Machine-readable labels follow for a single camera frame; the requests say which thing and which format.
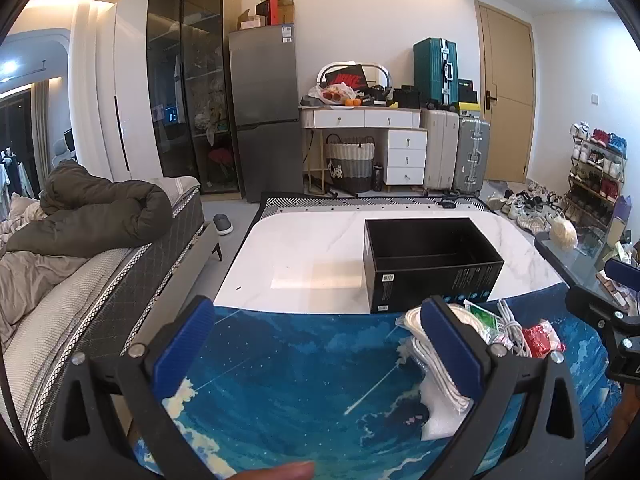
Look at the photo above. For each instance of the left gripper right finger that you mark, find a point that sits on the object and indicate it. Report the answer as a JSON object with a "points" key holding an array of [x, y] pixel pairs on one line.
{"points": [[546, 440]]}

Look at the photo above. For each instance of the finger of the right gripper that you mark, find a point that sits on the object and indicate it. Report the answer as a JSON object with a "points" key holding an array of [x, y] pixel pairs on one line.
{"points": [[623, 273], [617, 330]]}

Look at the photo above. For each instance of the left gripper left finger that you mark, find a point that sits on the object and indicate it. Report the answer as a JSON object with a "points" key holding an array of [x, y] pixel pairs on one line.
{"points": [[88, 441]]}

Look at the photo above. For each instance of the red white plush toy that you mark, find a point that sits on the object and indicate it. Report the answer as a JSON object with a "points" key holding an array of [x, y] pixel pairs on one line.
{"points": [[542, 339]]}

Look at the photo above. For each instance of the white foam piece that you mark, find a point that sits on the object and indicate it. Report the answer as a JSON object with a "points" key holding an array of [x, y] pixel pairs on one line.
{"points": [[446, 406]]}

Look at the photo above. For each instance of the green white sachet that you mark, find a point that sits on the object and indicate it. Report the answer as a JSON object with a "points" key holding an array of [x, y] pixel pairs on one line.
{"points": [[493, 328]]}

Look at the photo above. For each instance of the person's hand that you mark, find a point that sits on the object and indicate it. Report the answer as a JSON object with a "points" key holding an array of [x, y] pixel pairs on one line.
{"points": [[290, 471]]}

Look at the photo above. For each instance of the glass side table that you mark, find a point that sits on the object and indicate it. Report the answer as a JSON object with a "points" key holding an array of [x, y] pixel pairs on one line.
{"points": [[584, 266]]}

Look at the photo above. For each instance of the cream fluffy object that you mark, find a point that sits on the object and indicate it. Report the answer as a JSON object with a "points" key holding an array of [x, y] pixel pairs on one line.
{"points": [[563, 233]]}

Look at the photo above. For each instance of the shoe rack with shoes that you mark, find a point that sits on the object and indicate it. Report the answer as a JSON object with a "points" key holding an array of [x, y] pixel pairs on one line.
{"points": [[596, 177]]}

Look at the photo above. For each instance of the bed with grey mattress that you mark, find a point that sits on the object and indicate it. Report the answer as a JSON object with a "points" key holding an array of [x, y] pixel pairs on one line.
{"points": [[113, 300]]}

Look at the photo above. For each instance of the silver suitcase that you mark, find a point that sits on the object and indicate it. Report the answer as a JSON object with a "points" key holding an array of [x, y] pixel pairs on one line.
{"points": [[472, 155]]}

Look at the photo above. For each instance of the blue sky desk mat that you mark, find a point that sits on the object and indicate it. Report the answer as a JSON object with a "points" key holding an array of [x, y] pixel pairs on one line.
{"points": [[340, 390]]}

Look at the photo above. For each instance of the black storage box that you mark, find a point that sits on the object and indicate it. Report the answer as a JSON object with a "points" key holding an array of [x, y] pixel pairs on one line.
{"points": [[410, 259]]}

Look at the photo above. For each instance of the grey slipper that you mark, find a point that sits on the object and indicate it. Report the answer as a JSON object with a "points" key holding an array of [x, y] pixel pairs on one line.
{"points": [[222, 224]]}

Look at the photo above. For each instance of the beige suitcase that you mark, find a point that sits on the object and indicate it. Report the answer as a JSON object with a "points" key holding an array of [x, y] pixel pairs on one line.
{"points": [[441, 148]]}

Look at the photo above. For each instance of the white dressing desk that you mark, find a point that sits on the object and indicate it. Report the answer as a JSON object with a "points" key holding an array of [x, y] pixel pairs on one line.
{"points": [[350, 122]]}

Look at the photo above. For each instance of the white drawer unit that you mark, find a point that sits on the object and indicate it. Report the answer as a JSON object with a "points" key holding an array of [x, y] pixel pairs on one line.
{"points": [[405, 157]]}

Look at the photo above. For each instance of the tan wooden door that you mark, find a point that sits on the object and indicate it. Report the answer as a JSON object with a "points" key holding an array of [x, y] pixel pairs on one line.
{"points": [[508, 98]]}

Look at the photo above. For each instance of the teal suitcase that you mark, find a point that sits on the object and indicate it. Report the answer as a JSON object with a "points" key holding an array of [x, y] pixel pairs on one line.
{"points": [[435, 68]]}

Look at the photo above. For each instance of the woven laundry basket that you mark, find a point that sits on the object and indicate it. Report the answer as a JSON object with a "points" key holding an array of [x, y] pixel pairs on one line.
{"points": [[350, 162]]}

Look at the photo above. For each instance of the grey refrigerator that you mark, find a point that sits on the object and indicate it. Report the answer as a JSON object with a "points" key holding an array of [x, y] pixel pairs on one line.
{"points": [[266, 115]]}

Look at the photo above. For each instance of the red nike box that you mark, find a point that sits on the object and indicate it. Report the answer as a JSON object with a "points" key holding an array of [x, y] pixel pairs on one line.
{"points": [[351, 75]]}

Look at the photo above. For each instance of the dark glass cabinet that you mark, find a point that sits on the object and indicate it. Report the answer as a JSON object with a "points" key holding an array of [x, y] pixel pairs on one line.
{"points": [[187, 79]]}

